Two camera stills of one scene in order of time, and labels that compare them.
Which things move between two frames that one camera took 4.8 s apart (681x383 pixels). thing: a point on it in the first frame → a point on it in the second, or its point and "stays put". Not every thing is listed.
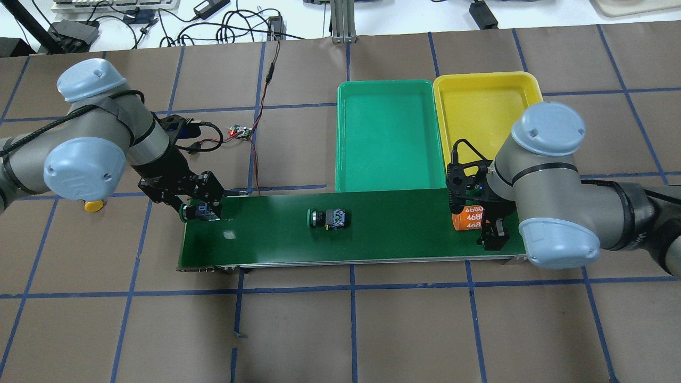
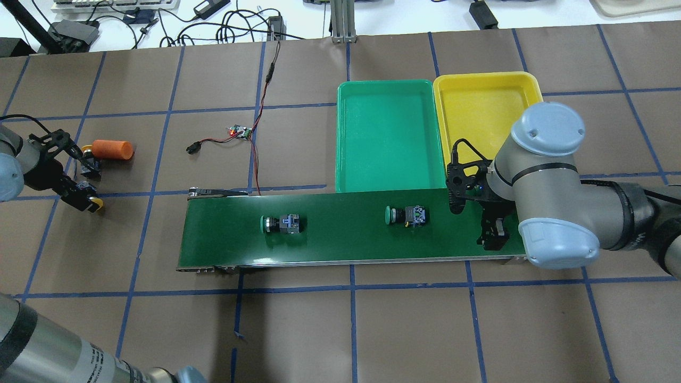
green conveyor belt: (334, 229) stays put
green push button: (197, 209) → (286, 224)
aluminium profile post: (343, 20) stays put
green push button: (331, 218) → (413, 215)
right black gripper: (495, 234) stays put
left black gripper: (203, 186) → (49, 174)
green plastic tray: (387, 136) stays put
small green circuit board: (236, 128) stays put
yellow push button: (93, 206) stays put
